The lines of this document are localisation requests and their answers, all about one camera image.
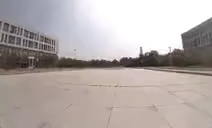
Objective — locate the row of trees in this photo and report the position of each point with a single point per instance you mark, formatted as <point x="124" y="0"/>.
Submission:
<point x="127" y="61"/>

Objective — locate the pale concrete slab plaza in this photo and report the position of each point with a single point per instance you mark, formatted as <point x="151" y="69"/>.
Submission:
<point x="104" y="96"/>

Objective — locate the tall tower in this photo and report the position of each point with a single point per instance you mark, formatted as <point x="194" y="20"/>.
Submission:
<point x="141" y="51"/>

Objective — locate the raised kerb strip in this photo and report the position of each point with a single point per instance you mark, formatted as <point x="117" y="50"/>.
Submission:
<point x="184" y="70"/>

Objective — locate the white multi-storey building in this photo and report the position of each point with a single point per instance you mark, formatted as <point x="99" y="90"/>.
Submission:
<point x="20" y="41"/>

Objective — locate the grey multi-storey building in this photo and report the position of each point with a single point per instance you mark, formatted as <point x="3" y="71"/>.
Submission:
<point x="202" y="38"/>

